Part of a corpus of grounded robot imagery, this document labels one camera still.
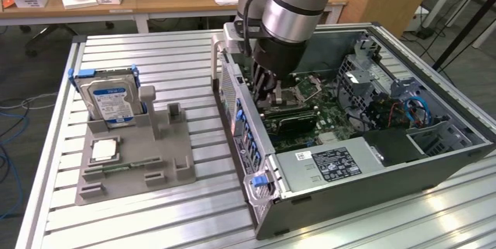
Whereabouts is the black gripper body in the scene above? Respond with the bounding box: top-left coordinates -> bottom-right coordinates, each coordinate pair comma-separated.
252,38 -> 309,83

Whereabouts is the black graphics card green board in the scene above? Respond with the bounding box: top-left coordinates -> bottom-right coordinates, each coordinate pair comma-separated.
277,113 -> 317,136

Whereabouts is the CPU socket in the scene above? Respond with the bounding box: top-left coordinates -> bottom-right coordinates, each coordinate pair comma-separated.
285,88 -> 304,110

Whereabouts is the green RAM stick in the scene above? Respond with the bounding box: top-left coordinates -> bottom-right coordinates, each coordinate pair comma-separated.
264,109 -> 316,119
103,160 -> 147,174

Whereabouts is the silver socket cover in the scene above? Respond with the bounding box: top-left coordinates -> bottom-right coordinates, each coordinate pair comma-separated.
296,75 -> 324,99

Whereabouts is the green motherboard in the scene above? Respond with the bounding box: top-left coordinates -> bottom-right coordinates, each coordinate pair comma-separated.
246,70 -> 369,154

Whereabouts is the silver chipset heat sink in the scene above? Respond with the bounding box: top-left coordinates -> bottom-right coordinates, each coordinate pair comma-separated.
320,132 -> 340,145

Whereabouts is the silver metal disk bay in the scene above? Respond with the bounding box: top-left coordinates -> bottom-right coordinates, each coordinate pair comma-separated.
336,54 -> 392,110

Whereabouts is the grey power supply unit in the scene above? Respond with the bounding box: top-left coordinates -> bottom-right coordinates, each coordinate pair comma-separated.
274,136 -> 387,193

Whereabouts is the blue case release latch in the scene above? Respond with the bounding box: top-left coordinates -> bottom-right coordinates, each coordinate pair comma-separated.
250,174 -> 272,188

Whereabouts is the white device red button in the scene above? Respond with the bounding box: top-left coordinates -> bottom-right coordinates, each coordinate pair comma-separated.
404,5 -> 429,33

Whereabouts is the black foot pedal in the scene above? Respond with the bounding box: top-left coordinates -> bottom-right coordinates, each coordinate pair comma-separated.
415,27 -> 439,40

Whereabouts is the grey plastic parts rack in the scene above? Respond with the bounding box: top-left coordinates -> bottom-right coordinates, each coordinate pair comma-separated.
75,85 -> 197,208

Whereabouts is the hard disk in blue caddy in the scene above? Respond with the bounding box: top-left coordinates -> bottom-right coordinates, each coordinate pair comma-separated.
67,63 -> 142,130

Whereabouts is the dark grey open PC case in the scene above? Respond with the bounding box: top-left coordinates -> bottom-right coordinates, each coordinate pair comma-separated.
210,21 -> 496,240

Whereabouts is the grey perforated disk bay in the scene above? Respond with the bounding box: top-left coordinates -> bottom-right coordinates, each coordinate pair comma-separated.
407,120 -> 473,158

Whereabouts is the silver CPU chip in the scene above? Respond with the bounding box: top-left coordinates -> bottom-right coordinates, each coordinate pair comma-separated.
91,140 -> 118,161

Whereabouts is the black tripod pole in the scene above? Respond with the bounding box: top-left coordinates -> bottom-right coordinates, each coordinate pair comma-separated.
420,0 -> 496,71

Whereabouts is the black office chair base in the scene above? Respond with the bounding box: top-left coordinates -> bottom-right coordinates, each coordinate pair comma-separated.
18,22 -> 80,57

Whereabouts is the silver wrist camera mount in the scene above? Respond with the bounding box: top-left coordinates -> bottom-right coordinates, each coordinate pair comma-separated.
222,21 -> 260,56

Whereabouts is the black wire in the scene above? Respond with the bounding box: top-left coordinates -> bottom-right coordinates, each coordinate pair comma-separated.
334,76 -> 372,133

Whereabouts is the black camera cable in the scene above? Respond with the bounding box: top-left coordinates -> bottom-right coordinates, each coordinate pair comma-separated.
242,0 -> 277,57

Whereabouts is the red wire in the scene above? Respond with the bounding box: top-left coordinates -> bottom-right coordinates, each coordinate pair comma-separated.
387,101 -> 411,129

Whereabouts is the blue wire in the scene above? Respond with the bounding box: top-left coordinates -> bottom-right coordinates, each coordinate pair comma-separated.
401,95 -> 433,127

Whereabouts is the white cable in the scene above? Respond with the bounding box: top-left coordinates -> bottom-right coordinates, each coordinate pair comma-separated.
0,92 -> 58,111

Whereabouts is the blue network cable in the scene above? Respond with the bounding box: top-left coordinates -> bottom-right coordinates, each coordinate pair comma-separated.
0,111 -> 31,221

